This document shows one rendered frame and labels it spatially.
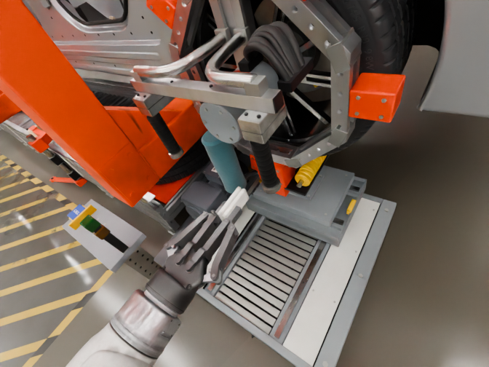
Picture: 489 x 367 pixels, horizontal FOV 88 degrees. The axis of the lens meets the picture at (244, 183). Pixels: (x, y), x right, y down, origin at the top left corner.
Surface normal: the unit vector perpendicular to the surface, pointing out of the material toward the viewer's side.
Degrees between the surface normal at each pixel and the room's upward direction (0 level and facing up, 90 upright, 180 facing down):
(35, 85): 90
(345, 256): 0
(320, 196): 0
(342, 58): 90
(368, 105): 90
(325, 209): 0
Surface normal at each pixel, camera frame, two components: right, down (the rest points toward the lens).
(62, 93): 0.80, 0.29
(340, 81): -0.54, 0.72
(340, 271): -0.25, -0.63
